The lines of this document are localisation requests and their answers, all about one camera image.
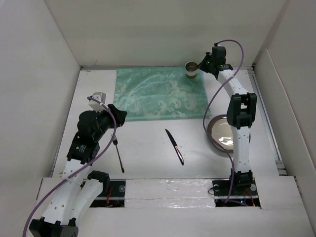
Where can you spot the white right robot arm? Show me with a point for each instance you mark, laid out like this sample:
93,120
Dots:
240,115

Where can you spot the dark metal fork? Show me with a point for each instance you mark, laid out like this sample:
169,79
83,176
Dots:
115,142

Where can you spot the metal cup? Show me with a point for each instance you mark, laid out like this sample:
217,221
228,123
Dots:
191,70

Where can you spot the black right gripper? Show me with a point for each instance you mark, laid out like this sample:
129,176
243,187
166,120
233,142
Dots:
202,65

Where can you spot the round metal plate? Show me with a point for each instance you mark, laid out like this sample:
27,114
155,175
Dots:
221,134

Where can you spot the green satin placemat cloth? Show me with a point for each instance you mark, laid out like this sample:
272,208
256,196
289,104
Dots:
159,93

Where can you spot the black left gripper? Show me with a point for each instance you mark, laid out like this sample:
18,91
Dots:
119,115

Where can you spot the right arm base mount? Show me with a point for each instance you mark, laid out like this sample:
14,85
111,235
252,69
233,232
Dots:
239,197

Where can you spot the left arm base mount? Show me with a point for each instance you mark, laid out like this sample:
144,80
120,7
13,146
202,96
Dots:
114,197

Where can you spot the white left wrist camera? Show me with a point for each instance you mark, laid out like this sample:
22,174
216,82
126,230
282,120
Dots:
96,100

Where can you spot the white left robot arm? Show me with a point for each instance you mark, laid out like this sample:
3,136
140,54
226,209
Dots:
79,186

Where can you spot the black table knife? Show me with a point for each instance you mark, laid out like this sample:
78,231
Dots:
175,146

